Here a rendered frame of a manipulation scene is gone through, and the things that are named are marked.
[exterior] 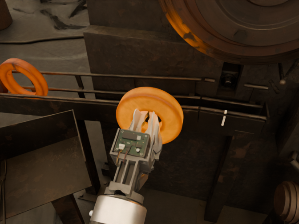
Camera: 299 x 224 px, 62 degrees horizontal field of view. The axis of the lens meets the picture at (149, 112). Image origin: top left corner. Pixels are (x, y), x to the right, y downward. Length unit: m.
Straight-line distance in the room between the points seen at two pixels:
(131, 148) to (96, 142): 1.19
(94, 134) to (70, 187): 0.97
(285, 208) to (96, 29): 0.81
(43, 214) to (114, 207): 1.04
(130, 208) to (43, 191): 0.39
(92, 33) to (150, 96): 0.40
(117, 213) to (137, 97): 0.23
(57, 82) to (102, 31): 1.42
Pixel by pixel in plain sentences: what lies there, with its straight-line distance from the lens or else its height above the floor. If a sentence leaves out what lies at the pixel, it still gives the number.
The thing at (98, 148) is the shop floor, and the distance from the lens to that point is 1.60.
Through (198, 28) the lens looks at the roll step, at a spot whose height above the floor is 0.97.
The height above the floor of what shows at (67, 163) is 0.60.
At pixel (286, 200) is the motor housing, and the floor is 0.51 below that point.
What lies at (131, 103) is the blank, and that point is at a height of 0.87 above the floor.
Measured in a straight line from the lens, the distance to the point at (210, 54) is 0.67.
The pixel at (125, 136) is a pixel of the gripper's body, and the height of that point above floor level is 0.88.
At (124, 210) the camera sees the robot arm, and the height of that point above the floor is 0.84.
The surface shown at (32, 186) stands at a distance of 0.80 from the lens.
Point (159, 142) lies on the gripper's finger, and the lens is 0.51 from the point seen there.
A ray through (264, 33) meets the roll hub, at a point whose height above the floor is 1.01.
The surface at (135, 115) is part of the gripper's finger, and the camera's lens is 0.51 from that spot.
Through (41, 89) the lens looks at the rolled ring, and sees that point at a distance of 0.98.
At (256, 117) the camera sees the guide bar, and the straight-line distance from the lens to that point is 0.80.
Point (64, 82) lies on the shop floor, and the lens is 2.20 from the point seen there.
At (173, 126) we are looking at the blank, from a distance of 0.55.
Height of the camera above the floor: 1.22
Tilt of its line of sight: 43 degrees down
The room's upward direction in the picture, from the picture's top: straight up
